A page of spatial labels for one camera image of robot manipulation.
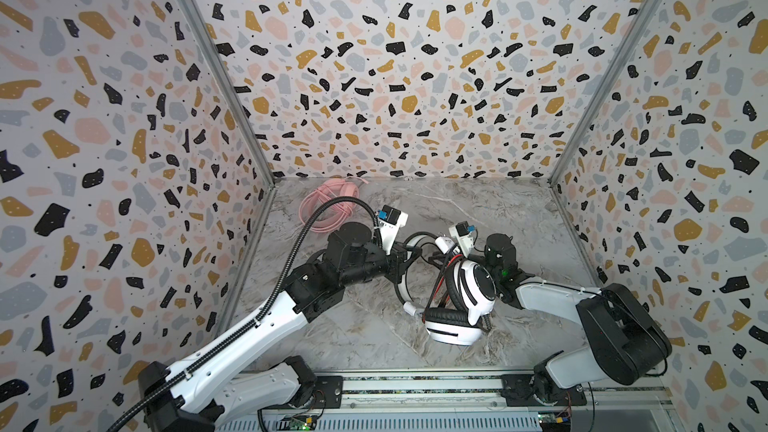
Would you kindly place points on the white black headphones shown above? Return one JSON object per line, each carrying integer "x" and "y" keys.
{"x": 470, "y": 292}

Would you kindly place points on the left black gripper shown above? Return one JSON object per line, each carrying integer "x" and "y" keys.
{"x": 400, "y": 261}

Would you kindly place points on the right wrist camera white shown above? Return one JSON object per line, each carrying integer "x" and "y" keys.
{"x": 463, "y": 234}

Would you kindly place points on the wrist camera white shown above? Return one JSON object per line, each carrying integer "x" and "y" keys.
{"x": 390, "y": 220}
{"x": 463, "y": 234}

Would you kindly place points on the aluminium corner post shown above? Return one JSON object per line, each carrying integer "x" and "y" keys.
{"x": 209, "y": 52}
{"x": 623, "y": 54}

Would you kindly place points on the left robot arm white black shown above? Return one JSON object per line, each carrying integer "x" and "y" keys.
{"x": 210, "y": 388}

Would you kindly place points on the right aluminium corner post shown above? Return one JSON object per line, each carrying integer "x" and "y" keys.
{"x": 623, "y": 54}

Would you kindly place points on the pink headphones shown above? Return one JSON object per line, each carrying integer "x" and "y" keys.
{"x": 338, "y": 213}

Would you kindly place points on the left green circuit board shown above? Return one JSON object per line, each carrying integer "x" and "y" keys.
{"x": 298, "y": 423}

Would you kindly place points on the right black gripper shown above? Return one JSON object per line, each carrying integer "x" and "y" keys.
{"x": 459, "y": 261}

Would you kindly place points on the right circuit board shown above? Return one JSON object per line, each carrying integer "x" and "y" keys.
{"x": 554, "y": 422}

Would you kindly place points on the left aluminium corner post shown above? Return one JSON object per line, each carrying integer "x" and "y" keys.
{"x": 209, "y": 52}

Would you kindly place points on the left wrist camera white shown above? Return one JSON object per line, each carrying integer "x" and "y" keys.
{"x": 390, "y": 220}

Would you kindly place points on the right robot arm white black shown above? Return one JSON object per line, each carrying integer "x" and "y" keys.
{"x": 623, "y": 342}

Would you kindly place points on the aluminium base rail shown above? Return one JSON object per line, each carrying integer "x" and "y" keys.
{"x": 466, "y": 400}

